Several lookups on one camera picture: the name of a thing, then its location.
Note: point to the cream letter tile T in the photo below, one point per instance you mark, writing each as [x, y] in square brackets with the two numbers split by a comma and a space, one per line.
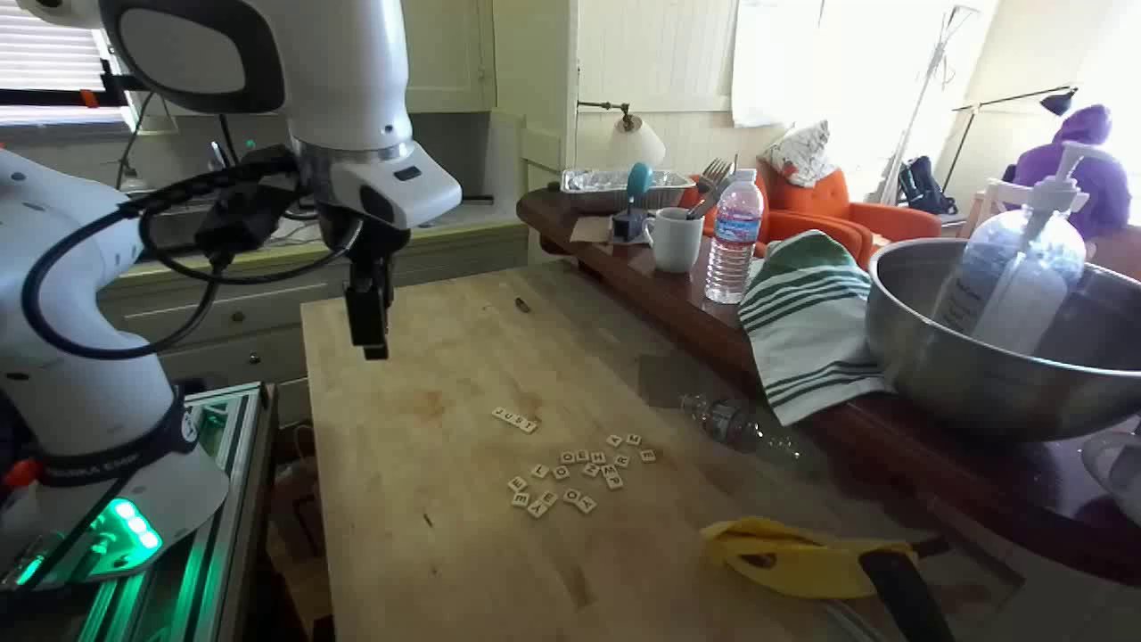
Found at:
[529, 425]

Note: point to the cream letter tile A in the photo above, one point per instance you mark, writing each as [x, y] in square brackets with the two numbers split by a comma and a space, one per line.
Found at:
[619, 458]

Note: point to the cream letter tile R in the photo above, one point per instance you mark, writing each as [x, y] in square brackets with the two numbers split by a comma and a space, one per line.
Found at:
[579, 502]

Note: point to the clear plastic water bottle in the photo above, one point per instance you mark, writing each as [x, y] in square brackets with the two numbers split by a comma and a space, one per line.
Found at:
[733, 251]

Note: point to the cream drawer cabinet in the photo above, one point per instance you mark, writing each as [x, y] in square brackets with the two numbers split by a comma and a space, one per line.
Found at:
[237, 321]

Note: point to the black bag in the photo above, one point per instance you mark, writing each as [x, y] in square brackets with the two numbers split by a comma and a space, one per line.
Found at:
[920, 182]

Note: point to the white wall cabinet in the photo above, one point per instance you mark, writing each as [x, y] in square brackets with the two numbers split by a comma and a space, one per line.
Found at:
[448, 55]

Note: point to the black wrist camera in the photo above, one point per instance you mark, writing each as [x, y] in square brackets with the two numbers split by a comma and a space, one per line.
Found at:
[237, 227]

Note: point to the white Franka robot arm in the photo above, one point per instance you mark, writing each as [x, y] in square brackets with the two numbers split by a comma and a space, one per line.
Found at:
[73, 395]

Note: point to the thin floor lamp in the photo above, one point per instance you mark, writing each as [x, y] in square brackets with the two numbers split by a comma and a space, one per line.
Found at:
[1056, 100]

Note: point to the white globe table lamp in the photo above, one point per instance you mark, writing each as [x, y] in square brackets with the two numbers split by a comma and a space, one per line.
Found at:
[634, 143]

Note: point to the purple plush toy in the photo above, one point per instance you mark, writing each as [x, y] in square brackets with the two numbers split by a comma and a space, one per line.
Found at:
[1099, 181]

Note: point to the white ceramic mug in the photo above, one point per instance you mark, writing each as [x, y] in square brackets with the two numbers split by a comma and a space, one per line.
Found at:
[676, 243]

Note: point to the orange cushion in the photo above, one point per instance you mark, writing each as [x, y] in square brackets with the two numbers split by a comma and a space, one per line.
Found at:
[830, 216]

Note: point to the white plastic object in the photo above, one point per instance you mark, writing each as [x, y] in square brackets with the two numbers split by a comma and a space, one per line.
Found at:
[1123, 476]

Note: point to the brown paper sheet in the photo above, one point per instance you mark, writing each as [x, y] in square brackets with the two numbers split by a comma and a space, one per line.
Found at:
[590, 228]

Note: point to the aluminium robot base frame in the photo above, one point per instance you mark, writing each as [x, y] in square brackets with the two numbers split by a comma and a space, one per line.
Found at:
[179, 593]

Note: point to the cream letter tile N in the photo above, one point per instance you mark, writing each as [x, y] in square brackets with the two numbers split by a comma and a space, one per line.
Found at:
[560, 473]

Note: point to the cream letter tile S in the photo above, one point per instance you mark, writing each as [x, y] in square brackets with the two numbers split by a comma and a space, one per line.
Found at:
[513, 420]

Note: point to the cream letter tile E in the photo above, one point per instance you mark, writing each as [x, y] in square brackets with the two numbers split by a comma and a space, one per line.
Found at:
[519, 485]
[590, 453]

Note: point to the black block stand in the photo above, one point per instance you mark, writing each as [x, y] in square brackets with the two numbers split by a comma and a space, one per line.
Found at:
[628, 227]

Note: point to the teal round scoop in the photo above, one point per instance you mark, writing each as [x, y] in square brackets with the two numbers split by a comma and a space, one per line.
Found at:
[640, 181]

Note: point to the white window blind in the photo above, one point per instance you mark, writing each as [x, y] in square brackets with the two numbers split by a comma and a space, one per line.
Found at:
[37, 46]

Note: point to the cream letter tile M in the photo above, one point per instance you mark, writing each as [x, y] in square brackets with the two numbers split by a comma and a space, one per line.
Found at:
[613, 478]

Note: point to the metal spoon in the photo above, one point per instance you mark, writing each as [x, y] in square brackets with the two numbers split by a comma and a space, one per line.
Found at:
[712, 182]

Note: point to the dark wooden side table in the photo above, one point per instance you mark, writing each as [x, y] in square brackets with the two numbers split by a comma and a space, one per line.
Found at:
[949, 476]

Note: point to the green striped white towel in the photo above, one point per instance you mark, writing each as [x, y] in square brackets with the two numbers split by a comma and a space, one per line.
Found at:
[806, 332]

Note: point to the black horizontal rod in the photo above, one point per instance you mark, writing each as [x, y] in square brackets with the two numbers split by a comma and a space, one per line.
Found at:
[110, 88]

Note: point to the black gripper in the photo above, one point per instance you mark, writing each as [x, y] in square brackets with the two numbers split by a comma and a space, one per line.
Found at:
[373, 253]

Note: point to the crumpled clear plastic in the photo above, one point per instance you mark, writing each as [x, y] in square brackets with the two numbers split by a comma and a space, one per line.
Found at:
[735, 421]

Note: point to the white pump bottle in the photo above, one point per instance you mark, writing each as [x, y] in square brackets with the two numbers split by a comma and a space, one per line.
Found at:
[1010, 279]

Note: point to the cream letter tile U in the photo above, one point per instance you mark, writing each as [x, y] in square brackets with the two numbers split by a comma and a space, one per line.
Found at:
[499, 413]

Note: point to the white patterned cloth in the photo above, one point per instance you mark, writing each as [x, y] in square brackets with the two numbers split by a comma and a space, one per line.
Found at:
[804, 151]

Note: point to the cream letter tile H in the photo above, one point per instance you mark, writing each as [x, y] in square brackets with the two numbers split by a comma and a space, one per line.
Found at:
[590, 470]

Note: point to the large steel mixing bowl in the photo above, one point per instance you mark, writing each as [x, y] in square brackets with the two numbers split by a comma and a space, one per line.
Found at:
[984, 381]

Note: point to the large foil tray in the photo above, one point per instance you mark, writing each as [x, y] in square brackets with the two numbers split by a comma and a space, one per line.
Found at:
[594, 181]

